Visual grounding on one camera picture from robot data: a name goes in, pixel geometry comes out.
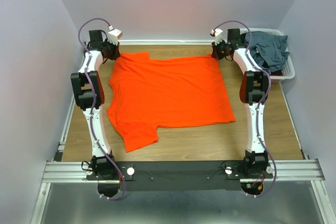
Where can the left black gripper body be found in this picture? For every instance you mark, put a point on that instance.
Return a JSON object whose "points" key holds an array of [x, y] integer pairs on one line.
{"points": [[110, 50]]}

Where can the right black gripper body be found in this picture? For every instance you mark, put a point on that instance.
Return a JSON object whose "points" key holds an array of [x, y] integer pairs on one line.
{"points": [[219, 50]]}

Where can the orange t shirt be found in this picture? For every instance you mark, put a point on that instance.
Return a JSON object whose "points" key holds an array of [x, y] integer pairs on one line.
{"points": [[152, 93]]}

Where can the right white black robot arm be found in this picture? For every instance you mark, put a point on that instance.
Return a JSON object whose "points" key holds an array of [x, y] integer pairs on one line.
{"points": [[253, 93]]}

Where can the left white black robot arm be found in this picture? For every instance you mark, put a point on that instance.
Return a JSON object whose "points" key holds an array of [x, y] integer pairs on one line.
{"points": [[89, 97]]}

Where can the grey blue t shirt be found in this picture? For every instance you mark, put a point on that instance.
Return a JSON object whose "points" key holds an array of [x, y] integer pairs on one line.
{"points": [[268, 51]]}

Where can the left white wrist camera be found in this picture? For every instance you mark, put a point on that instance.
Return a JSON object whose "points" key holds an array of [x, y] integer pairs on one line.
{"points": [[114, 36]]}

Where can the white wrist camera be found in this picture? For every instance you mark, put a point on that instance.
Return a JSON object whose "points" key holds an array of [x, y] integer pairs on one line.
{"points": [[114, 36], [218, 36]]}

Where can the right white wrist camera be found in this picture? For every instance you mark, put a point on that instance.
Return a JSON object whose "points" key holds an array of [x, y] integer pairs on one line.
{"points": [[218, 36]]}

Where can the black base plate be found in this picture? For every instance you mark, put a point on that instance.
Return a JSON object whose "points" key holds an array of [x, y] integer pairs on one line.
{"points": [[178, 176]]}

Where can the aluminium frame rail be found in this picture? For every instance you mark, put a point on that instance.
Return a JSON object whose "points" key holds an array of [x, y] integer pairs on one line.
{"points": [[295, 194]]}

